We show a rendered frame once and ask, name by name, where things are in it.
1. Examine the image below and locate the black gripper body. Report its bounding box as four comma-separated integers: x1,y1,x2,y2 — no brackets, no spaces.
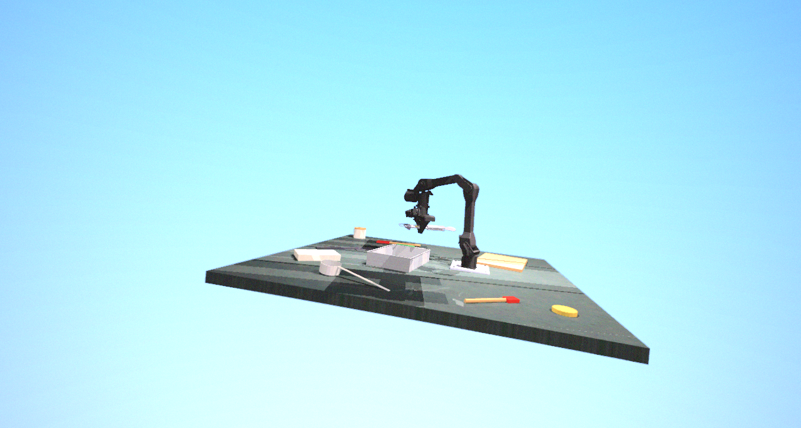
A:
411,203,435,222

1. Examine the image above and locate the white measuring scoop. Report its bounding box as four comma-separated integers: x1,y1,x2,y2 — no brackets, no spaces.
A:
319,260,390,291

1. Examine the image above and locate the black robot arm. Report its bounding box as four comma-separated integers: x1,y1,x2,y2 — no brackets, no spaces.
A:
404,174,480,270

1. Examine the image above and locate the yellow flat disc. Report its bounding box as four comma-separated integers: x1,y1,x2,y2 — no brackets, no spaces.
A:
552,305,577,317

